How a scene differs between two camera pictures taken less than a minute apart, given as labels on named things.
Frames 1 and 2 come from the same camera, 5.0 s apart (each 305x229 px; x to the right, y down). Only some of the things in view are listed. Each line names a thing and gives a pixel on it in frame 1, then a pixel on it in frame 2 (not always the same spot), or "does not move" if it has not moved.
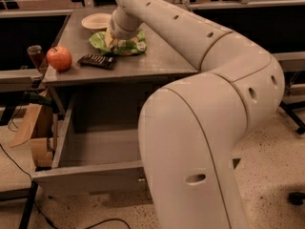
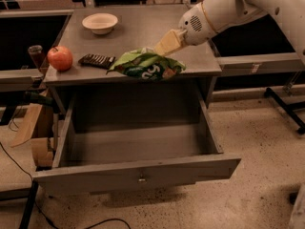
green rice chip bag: x=119 y=47 → x=146 y=65
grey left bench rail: x=29 y=80 does not move
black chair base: x=289 y=107 does not move
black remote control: x=97 y=60 does not move
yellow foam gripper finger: x=108 y=37 → x=170 y=42
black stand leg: x=30 y=204 does not move
